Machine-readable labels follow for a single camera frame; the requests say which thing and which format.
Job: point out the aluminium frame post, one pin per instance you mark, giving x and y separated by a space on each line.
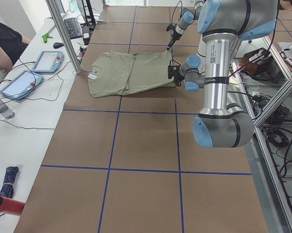
56 15

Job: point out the green plastic tool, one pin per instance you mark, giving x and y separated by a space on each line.
45 37

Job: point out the red cylinder bottle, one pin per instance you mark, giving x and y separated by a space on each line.
11 206

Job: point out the blue teach pendant near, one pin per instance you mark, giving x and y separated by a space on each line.
22 85

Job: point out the clear water bottle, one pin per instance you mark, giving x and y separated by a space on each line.
5 111

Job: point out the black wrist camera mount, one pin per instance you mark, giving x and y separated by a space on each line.
171 69
171 27

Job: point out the blue teach pendant far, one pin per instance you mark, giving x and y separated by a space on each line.
48 62

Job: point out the black computer mouse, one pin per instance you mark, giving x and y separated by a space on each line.
57 45

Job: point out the black keyboard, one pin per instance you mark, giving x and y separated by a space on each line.
73 27

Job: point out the white hang tag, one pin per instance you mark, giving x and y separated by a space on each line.
92 76

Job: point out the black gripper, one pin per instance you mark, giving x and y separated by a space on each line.
176 36
177 78

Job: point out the olive green long-sleeve shirt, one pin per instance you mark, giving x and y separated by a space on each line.
125 74

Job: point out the dark blue folded umbrella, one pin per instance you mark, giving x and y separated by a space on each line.
7 189

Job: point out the seated person in black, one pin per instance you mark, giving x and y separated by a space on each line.
12 45

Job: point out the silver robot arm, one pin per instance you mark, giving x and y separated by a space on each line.
221 123
186 18

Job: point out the blue teach pendant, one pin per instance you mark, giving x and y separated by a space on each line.
22 85
48 62

